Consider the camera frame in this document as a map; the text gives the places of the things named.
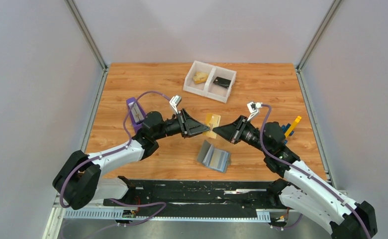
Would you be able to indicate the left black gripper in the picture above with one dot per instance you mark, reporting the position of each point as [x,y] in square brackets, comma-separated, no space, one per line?
[188,126]

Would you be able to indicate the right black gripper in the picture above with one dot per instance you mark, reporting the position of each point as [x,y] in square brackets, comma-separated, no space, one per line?
[233,132]

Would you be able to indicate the grey card holder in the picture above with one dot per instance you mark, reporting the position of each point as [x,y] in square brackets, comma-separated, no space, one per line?
[214,158]

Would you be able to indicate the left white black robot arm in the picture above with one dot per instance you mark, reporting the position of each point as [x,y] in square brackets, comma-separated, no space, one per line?
[79,180]

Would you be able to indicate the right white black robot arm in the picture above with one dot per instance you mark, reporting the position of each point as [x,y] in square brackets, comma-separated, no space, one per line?
[299,188]

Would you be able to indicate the gold card in tray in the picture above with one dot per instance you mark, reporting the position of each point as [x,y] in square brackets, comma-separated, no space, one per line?
[200,77]

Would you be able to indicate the black card in tray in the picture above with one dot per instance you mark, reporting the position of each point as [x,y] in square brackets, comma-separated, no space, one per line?
[222,82]

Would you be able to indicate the white two-compartment tray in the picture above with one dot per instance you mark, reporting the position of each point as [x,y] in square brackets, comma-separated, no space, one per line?
[209,89]

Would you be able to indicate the purple metronome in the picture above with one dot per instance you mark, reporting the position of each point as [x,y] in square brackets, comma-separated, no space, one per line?
[137,113]

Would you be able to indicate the colourful toy brick figure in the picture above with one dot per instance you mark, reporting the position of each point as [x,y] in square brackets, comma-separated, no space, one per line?
[288,129]

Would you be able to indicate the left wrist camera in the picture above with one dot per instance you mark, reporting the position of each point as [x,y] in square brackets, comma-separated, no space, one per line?
[174,102]

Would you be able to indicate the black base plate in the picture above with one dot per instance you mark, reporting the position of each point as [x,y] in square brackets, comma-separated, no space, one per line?
[205,199]

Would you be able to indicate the right aluminium corner post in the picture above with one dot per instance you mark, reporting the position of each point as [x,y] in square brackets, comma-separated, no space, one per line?
[319,33]

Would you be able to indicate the aluminium corner post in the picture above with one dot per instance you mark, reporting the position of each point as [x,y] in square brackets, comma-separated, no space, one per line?
[319,33]
[86,33]

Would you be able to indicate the aluminium rail frame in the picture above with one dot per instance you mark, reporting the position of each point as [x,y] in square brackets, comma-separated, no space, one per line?
[106,209]

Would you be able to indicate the left aluminium corner post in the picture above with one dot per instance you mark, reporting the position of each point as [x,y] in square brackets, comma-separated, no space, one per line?
[86,33]

